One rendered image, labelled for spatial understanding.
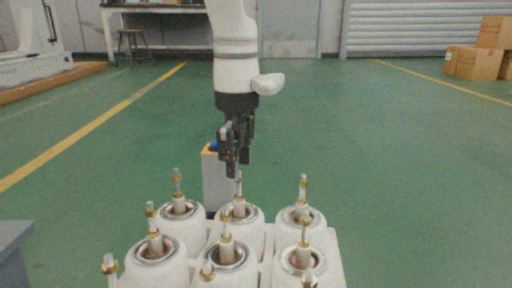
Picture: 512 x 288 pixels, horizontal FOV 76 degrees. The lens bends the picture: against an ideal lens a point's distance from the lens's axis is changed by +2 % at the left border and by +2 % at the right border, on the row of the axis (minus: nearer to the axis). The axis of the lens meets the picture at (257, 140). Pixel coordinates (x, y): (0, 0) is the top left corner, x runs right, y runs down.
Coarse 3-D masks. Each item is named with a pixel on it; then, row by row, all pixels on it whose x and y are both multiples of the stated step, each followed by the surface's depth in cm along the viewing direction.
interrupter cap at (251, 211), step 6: (228, 204) 65; (246, 204) 65; (252, 204) 65; (228, 210) 63; (246, 210) 64; (252, 210) 63; (258, 210) 63; (234, 216) 62; (246, 216) 61; (252, 216) 61; (234, 222) 59; (240, 222) 59; (246, 222) 59
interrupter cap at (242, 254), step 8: (208, 248) 53; (216, 248) 53; (240, 248) 53; (248, 248) 53; (208, 256) 51; (216, 256) 51; (240, 256) 51; (248, 256) 51; (216, 264) 49; (224, 264) 49; (232, 264) 49; (240, 264) 49; (216, 272) 48; (224, 272) 48
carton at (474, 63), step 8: (464, 48) 341; (472, 48) 333; (480, 48) 332; (464, 56) 341; (472, 56) 329; (480, 56) 322; (488, 56) 322; (496, 56) 322; (464, 64) 341; (472, 64) 329; (480, 64) 324; (488, 64) 324; (496, 64) 324; (456, 72) 354; (464, 72) 341; (472, 72) 329; (480, 72) 327; (488, 72) 327; (496, 72) 327; (472, 80) 330
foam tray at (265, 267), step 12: (264, 228) 70; (264, 240) 70; (336, 240) 66; (264, 252) 63; (324, 252) 64; (336, 252) 63; (192, 264) 60; (264, 264) 60; (336, 264) 60; (192, 276) 60; (264, 276) 57; (336, 276) 57
